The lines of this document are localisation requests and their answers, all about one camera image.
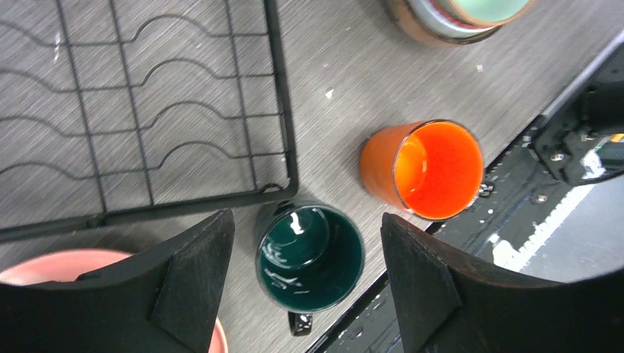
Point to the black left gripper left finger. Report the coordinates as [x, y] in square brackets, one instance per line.
[164, 299]

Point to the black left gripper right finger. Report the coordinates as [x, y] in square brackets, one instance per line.
[449, 301]

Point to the orange mug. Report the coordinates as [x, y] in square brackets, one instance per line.
[433, 169]

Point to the dark green mug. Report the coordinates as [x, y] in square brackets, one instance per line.
[309, 258]

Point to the pink round plate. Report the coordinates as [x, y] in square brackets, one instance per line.
[61, 266]

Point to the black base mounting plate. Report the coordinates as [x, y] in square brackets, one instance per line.
[540, 183]

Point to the brown striped bowl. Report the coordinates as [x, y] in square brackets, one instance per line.
[421, 21]

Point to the light green bowl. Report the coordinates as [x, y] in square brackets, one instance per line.
[485, 12]

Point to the black wire dish rack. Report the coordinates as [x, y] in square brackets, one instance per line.
[118, 112]

